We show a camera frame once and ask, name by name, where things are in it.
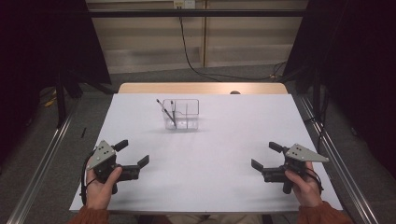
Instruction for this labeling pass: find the person's right hand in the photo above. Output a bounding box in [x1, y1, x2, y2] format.
[284, 161, 323, 209]

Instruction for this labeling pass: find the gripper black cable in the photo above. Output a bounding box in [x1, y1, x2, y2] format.
[306, 167, 325, 195]
[79, 148, 96, 206]

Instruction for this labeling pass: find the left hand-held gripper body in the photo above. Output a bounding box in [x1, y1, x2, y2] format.
[86, 139, 142, 195]

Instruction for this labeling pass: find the long black wall cable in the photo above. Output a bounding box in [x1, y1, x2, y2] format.
[178, 15, 289, 82]

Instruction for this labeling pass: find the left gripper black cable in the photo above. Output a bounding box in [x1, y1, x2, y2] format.
[79, 148, 96, 206]

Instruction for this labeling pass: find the aluminium floor rail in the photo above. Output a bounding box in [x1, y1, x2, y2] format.
[6, 96, 82, 224]
[297, 92, 380, 224]

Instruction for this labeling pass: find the black pen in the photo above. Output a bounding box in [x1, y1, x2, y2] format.
[156, 98, 177, 129]

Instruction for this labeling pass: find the white table mat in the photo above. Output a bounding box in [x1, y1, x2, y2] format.
[69, 92, 344, 215]

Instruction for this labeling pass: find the thin black floor cable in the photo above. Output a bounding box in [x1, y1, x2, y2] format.
[303, 88, 328, 152]

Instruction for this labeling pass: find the black stand post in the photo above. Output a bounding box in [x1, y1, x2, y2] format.
[55, 71, 67, 129]

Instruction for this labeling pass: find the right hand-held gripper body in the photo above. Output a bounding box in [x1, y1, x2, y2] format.
[262, 143, 331, 195]

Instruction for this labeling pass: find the person's left hand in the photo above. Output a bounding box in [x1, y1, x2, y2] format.
[84, 155, 123, 211]

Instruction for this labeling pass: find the clear plastic organizer box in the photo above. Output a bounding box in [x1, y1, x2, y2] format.
[161, 98, 200, 131]

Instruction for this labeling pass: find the black curtain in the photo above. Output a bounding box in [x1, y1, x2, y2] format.
[0, 0, 112, 169]
[284, 0, 396, 178]

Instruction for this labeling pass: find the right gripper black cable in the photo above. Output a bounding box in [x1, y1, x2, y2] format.
[306, 167, 325, 195]

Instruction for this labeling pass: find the white wall socket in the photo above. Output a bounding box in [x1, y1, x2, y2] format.
[173, 0, 196, 9]

